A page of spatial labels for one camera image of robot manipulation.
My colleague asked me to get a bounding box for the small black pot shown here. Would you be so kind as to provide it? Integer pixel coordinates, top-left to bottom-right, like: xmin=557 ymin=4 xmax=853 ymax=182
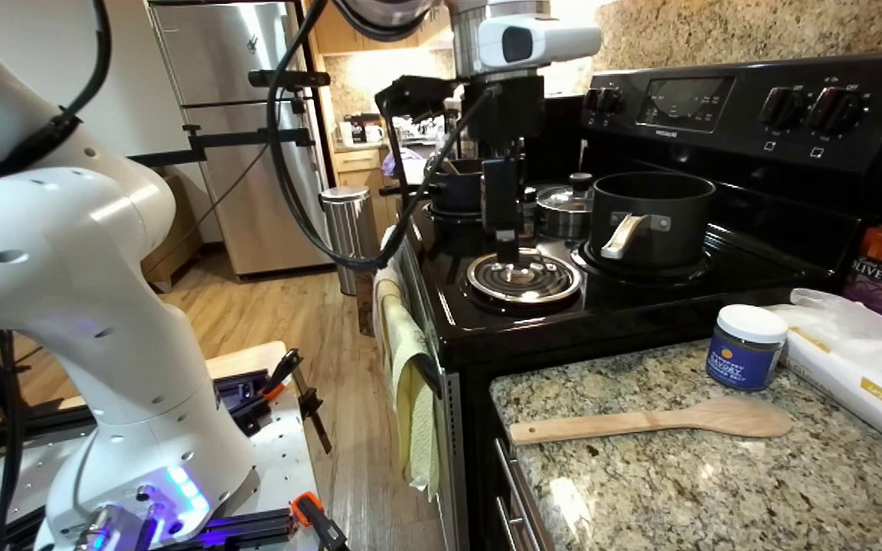
xmin=428 ymin=157 xmax=487 ymax=216

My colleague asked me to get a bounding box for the silver pot with glass lid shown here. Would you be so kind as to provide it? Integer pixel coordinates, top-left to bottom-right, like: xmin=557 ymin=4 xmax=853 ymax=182
xmin=535 ymin=172 xmax=596 ymax=240

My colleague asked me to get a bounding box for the large black pot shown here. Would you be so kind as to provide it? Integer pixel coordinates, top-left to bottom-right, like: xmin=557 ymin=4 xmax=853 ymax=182
xmin=588 ymin=170 xmax=718 ymax=270

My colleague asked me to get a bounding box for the wooden cooking spoon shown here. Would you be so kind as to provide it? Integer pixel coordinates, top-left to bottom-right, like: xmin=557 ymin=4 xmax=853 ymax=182
xmin=508 ymin=396 xmax=793 ymax=447

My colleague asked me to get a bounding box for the coil burner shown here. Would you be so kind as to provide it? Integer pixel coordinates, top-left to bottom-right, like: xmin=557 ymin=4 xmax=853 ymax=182
xmin=423 ymin=204 xmax=488 ymax=229
xmin=570 ymin=242 xmax=713 ymax=284
xmin=464 ymin=247 xmax=584 ymax=308

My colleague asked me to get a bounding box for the coffee maker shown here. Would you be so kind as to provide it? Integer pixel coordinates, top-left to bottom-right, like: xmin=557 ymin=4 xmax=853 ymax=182
xmin=338 ymin=113 xmax=385 ymax=147

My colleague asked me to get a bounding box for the wooden base cabinet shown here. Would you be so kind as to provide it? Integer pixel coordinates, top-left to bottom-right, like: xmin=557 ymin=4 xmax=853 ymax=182
xmin=332 ymin=145 xmax=405 ymax=240

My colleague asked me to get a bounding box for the steel trash can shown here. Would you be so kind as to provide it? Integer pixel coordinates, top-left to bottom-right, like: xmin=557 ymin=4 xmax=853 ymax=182
xmin=318 ymin=185 xmax=380 ymax=298

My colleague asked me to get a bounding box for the black kitchen stove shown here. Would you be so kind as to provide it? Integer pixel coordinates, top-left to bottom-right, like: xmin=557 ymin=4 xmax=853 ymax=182
xmin=394 ymin=52 xmax=882 ymax=551

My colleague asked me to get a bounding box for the steel refrigerator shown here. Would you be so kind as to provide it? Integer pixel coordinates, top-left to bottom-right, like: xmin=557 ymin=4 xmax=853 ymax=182
xmin=150 ymin=0 xmax=336 ymax=281

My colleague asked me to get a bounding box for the yellow kitchen towel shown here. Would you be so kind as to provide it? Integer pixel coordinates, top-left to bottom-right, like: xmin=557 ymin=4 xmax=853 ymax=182
xmin=371 ymin=225 xmax=443 ymax=500

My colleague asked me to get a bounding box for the blue jar with white lid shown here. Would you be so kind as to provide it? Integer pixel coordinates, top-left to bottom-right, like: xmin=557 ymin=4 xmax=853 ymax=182
xmin=704 ymin=303 xmax=789 ymax=393

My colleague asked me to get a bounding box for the orange and black clamp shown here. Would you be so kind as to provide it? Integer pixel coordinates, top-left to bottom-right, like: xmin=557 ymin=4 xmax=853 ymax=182
xmin=256 ymin=347 xmax=333 ymax=455
xmin=288 ymin=491 xmax=351 ymax=551

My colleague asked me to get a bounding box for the oven door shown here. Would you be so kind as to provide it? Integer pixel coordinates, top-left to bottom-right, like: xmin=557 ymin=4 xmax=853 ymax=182
xmin=395 ymin=230 xmax=463 ymax=551

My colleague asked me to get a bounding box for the drawer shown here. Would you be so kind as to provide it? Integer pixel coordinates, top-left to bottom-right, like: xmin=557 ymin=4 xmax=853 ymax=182
xmin=487 ymin=406 xmax=557 ymax=551

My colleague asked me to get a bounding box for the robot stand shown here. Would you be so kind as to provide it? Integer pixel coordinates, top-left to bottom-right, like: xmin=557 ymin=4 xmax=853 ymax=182
xmin=0 ymin=341 xmax=351 ymax=551

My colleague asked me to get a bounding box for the clear plastic bag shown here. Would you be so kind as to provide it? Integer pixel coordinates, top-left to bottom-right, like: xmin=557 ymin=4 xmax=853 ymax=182
xmin=764 ymin=288 xmax=882 ymax=382

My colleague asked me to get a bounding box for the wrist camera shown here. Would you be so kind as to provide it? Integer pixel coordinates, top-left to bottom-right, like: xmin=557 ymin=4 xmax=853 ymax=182
xmin=374 ymin=74 xmax=463 ymax=125

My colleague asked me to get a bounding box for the oven door handle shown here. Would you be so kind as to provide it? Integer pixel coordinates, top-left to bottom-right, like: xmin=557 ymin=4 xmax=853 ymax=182
xmin=397 ymin=233 xmax=446 ymax=400

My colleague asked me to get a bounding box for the drawer handle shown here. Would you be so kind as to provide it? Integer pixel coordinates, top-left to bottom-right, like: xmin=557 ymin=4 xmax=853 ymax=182
xmin=495 ymin=496 xmax=524 ymax=551
xmin=494 ymin=437 xmax=543 ymax=551

